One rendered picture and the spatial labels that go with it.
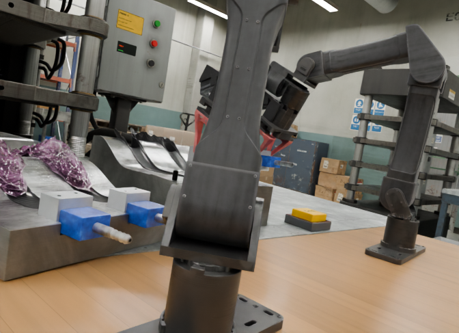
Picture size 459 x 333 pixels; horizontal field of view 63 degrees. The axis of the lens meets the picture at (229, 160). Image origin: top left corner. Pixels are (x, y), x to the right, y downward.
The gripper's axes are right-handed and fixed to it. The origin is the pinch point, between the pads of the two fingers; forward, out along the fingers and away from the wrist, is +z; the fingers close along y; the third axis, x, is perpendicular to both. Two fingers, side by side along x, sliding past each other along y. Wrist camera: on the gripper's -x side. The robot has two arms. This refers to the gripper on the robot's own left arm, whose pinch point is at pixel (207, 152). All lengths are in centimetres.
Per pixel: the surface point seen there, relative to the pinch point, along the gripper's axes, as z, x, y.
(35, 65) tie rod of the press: 28, -139, 1
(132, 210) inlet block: 7.6, 12.0, 17.3
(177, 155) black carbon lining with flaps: 10.6, -23.7, -11.1
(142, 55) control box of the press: -2, -92, -23
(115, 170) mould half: 15.5, -17.2, 6.6
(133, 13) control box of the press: -15, -96, -15
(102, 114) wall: 195, -656, -261
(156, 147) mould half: 10.6, -25.7, -5.7
